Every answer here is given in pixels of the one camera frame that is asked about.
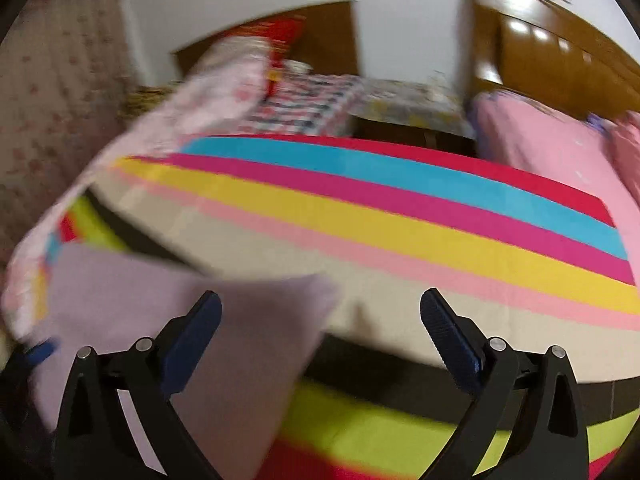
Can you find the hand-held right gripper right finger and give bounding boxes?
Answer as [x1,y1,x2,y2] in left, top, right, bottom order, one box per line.
[420,287,590,480]

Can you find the pink blanket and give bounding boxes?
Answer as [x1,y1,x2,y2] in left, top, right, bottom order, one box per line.
[472,89,640,241]

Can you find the wicker basket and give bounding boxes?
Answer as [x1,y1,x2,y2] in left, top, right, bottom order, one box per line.
[120,85,176,121]

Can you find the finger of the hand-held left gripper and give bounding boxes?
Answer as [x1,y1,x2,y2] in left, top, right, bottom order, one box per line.
[22,339,60,368]

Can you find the rainbow striped bedsheet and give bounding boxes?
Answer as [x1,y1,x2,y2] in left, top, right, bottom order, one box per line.
[30,134,640,480]

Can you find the checkered cloth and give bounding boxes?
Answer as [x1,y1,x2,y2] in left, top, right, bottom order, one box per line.
[245,71,363,137]

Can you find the wooden headboard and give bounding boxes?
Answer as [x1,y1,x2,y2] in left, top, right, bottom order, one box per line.
[172,0,362,92]

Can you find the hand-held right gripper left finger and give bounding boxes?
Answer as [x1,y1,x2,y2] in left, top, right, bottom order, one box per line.
[52,290,223,480]

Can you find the red pillow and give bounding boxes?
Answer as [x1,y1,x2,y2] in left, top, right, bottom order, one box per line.
[235,14,308,96]

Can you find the lilac pants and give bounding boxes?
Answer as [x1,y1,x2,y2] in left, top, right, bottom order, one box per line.
[32,242,341,480]

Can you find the nightstand with floral cloth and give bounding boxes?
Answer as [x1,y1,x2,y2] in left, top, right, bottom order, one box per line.
[350,76,476,157]

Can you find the pink floral quilt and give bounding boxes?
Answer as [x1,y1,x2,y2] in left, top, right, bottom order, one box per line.
[0,37,273,341]

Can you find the floral curtain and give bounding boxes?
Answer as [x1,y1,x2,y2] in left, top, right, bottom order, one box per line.
[0,0,146,271]

